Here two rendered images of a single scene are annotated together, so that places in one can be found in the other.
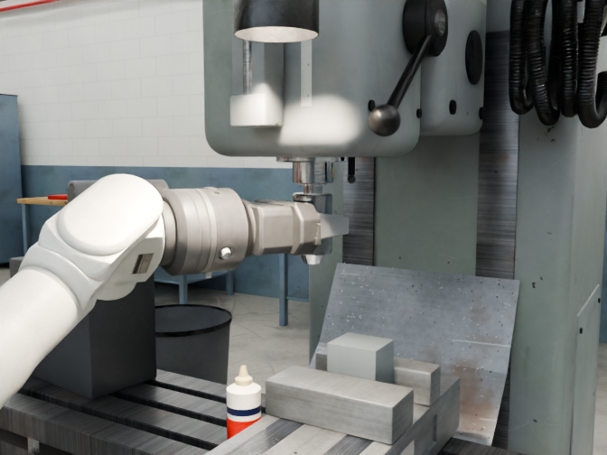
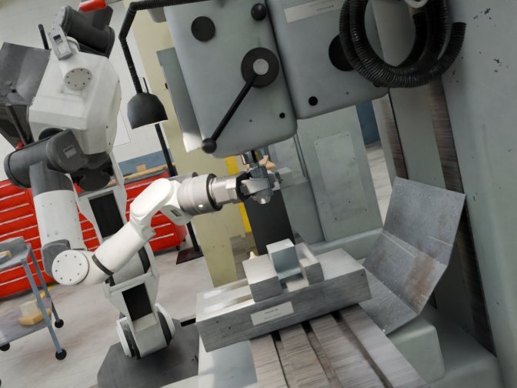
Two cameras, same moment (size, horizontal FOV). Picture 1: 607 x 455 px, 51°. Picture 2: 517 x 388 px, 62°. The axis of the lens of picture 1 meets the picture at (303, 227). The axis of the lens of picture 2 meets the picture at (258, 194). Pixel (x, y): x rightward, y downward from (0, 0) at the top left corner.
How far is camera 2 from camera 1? 0.80 m
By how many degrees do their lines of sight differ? 55
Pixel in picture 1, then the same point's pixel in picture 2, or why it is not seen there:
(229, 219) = (198, 192)
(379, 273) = (408, 185)
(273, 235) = (220, 195)
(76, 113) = not seen: hidden behind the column
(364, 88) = (209, 127)
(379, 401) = (251, 280)
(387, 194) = (401, 129)
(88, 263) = (136, 219)
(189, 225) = (181, 197)
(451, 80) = (307, 85)
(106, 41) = not seen: outside the picture
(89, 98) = not seen: hidden behind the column
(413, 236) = (417, 158)
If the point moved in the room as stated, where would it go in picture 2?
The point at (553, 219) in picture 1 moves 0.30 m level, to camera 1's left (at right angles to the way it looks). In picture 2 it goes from (471, 146) to (345, 160)
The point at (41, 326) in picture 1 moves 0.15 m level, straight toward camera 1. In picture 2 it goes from (124, 242) to (68, 272)
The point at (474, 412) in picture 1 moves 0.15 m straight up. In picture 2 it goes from (421, 289) to (405, 222)
